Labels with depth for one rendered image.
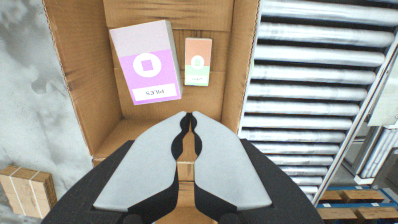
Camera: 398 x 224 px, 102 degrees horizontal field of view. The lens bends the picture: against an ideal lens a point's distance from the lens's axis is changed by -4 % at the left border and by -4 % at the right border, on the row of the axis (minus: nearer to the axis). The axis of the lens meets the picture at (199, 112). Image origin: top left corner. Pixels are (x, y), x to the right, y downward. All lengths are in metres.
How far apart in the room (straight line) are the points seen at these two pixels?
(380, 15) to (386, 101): 0.32
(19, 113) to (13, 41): 0.65
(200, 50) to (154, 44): 0.10
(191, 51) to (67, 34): 0.22
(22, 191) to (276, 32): 2.73
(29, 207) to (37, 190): 0.38
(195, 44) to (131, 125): 0.27
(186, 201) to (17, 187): 2.23
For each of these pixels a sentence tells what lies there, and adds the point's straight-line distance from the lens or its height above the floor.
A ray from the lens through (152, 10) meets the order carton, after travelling 0.43.
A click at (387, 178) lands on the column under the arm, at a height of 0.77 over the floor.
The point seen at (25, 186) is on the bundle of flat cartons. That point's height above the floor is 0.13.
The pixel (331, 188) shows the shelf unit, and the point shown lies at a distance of 2.36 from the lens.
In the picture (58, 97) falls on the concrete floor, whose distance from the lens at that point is 1.84.
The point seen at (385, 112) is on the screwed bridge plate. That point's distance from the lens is 0.96.
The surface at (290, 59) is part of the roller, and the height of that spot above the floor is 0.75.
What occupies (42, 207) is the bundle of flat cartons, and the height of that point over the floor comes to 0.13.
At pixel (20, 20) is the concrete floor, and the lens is 1.82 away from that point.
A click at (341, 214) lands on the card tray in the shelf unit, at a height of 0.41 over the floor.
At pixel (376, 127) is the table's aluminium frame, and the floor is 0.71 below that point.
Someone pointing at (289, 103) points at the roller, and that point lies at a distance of 0.71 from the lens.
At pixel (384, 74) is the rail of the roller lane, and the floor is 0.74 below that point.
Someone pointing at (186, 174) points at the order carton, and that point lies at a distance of 0.63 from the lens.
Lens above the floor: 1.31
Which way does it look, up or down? 63 degrees down
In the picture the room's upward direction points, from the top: 179 degrees clockwise
